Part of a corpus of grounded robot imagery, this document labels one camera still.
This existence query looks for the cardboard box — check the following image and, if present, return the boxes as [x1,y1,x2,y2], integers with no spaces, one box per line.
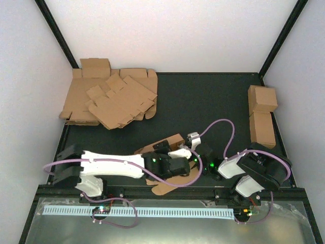
[134,133,201,196]
[249,112,276,148]
[248,85,278,115]

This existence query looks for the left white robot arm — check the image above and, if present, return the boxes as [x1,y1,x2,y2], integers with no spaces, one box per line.
[52,143,192,203]

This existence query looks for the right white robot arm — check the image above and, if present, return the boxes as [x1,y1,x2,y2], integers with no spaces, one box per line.
[196,142,292,205]

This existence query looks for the stack of flat cardboard blanks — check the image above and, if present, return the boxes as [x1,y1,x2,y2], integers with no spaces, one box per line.
[59,58,158,126]

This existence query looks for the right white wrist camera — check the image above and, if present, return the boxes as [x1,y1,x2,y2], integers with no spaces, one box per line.
[187,132,201,150]

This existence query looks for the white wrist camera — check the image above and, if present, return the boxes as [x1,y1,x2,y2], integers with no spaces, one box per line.
[187,132,201,150]
[168,148,192,160]

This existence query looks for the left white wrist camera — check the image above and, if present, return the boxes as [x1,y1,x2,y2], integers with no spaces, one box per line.
[168,148,192,160]

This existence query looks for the light blue slotted cable duct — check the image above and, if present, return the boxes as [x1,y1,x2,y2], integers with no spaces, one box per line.
[42,205,235,220]

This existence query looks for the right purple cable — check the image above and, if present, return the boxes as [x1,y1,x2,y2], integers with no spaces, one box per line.
[199,119,291,226]

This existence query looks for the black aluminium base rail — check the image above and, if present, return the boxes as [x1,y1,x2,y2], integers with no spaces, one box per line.
[38,185,305,204]

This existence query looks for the right black frame post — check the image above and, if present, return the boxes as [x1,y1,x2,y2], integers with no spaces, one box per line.
[258,0,308,79]

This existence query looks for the black frame post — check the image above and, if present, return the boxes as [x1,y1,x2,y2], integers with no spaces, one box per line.
[258,0,308,79]
[34,0,79,69]

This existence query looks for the left black frame post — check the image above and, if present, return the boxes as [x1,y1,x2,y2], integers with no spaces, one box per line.
[34,0,79,69]

